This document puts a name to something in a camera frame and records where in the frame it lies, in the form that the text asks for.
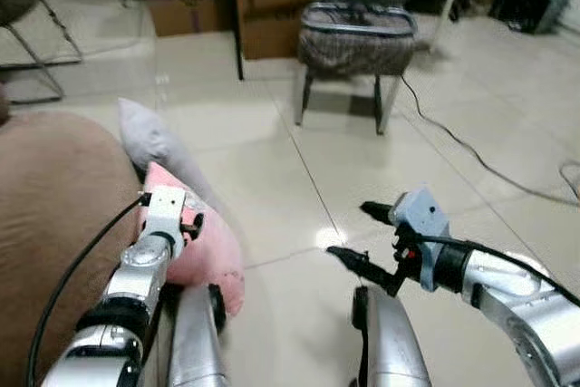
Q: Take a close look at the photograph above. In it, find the plain brown cardboard box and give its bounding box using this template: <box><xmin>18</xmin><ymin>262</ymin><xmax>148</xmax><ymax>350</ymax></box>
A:
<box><xmin>234</xmin><ymin>0</ymin><xmax>318</xmax><ymax>63</ymax></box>

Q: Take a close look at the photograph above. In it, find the grey coiled floor cable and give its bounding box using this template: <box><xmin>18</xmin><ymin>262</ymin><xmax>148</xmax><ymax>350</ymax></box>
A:
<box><xmin>559</xmin><ymin>160</ymin><xmax>580</xmax><ymax>204</ymax></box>

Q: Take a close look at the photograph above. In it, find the grey pillow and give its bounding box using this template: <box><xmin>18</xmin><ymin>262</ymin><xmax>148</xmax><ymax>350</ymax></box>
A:
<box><xmin>117</xmin><ymin>97</ymin><xmax>225</xmax><ymax>216</ymax></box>

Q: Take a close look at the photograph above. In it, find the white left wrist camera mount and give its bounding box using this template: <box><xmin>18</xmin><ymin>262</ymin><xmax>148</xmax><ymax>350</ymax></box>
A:
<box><xmin>140</xmin><ymin>185</ymin><xmax>189</xmax><ymax>248</ymax></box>

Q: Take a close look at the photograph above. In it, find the black metal rack post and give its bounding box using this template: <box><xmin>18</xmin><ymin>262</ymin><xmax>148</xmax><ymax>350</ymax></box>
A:
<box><xmin>226</xmin><ymin>0</ymin><xmax>247</xmax><ymax>82</ymax></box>

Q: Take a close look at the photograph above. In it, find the silver left robot leg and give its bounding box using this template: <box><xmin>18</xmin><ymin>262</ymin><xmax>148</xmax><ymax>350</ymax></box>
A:
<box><xmin>166</xmin><ymin>282</ymin><xmax>229</xmax><ymax>387</ymax></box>

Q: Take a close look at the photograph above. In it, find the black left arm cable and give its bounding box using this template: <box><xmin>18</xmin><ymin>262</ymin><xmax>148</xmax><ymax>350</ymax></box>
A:
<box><xmin>25</xmin><ymin>191</ymin><xmax>151</xmax><ymax>387</ymax></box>

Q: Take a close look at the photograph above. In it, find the silver right robot leg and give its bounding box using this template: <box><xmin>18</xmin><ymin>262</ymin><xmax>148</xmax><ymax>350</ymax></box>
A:
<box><xmin>351</xmin><ymin>285</ymin><xmax>433</xmax><ymax>387</ymax></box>

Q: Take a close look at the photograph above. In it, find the pink pillow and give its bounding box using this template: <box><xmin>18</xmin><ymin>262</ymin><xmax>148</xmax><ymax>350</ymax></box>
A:
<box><xmin>138</xmin><ymin>162</ymin><xmax>247</xmax><ymax>317</ymax></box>

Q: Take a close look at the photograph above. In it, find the silver robot leg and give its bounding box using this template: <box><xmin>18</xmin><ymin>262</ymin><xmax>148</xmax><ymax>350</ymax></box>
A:
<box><xmin>166</xmin><ymin>282</ymin><xmax>229</xmax><ymax>387</ymax></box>
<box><xmin>351</xmin><ymin>285</ymin><xmax>433</xmax><ymax>387</ymax></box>

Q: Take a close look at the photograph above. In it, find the metal frame chair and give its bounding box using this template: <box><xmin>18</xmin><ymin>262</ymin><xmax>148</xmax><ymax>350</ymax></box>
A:
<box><xmin>0</xmin><ymin>0</ymin><xmax>84</xmax><ymax>105</ymax></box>

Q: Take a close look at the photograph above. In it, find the black floor power cable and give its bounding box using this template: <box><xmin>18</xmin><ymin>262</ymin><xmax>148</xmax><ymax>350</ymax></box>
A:
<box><xmin>399</xmin><ymin>74</ymin><xmax>580</xmax><ymax>208</ymax></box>

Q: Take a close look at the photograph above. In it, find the plaid cushioned metal stool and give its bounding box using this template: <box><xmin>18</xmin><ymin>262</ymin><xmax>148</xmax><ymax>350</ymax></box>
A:
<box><xmin>291</xmin><ymin>1</ymin><xmax>421</xmax><ymax>136</ymax></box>

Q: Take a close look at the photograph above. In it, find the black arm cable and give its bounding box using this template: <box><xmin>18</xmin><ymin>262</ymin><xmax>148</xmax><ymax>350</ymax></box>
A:
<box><xmin>410</xmin><ymin>234</ymin><xmax>580</xmax><ymax>308</ymax></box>
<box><xmin>25</xmin><ymin>191</ymin><xmax>151</xmax><ymax>387</ymax></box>

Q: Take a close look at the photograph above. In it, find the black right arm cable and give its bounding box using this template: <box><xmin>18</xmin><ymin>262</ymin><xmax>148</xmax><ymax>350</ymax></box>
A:
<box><xmin>410</xmin><ymin>234</ymin><xmax>580</xmax><ymax>308</ymax></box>

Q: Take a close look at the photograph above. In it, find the white leaning pole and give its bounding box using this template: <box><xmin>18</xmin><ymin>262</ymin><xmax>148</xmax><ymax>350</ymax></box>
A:
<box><xmin>424</xmin><ymin>0</ymin><xmax>474</xmax><ymax>54</ymax></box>

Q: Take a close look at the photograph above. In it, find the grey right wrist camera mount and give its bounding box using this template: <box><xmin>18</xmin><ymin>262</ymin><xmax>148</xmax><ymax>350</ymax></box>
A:
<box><xmin>391</xmin><ymin>188</ymin><xmax>452</xmax><ymax>246</ymax></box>

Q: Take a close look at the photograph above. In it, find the brown fabric sofa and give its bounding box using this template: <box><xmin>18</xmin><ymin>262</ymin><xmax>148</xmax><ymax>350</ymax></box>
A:
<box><xmin>0</xmin><ymin>111</ymin><xmax>148</xmax><ymax>387</ymax></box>

